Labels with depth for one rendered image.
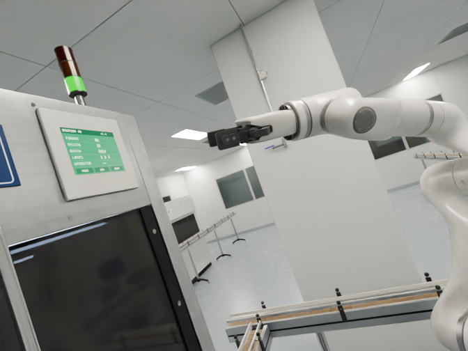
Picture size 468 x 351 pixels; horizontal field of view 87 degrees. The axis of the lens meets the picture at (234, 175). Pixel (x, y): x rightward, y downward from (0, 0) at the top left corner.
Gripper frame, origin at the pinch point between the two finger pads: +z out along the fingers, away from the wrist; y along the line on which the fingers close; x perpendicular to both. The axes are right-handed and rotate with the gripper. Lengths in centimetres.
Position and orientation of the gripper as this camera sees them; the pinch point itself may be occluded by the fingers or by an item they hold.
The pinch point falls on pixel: (216, 139)
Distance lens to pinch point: 49.2
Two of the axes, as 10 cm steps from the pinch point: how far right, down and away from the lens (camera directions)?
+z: -9.4, 2.7, -2.1
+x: 2.2, 9.5, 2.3
